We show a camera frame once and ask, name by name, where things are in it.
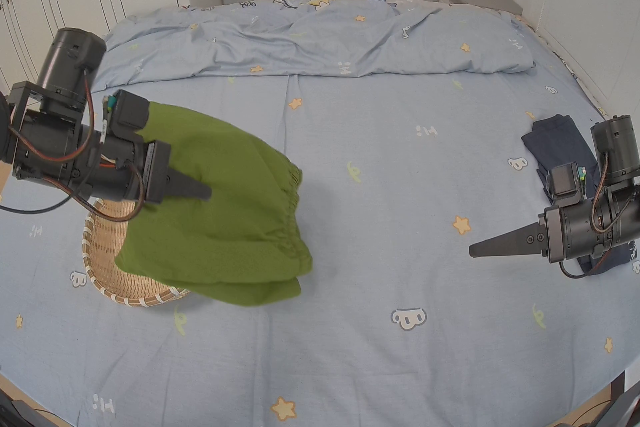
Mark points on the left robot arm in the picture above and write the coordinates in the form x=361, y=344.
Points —
x=70, y=64

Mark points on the round woven basket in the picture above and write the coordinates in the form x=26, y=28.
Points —
x=105, y=240

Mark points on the dark blue garment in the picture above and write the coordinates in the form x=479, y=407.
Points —
x=555, y=140

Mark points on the green shorts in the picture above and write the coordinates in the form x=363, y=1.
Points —
x=225, y=215

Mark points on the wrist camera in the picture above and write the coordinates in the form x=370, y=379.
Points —
x=565, y=180
x=131, y=109

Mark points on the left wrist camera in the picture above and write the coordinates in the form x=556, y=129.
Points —
x=131, y=109

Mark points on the bed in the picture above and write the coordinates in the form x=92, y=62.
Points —
x=400, y=215

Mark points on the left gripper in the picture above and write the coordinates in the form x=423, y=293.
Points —
x=120, y=170

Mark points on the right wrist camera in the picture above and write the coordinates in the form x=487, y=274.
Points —
x=565, y=180

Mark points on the pale blue quilt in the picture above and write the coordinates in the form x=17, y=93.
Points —
x=350, y=44

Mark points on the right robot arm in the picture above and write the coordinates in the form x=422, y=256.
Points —
x=617, y=150

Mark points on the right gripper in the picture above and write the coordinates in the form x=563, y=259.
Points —
x=575, y=230

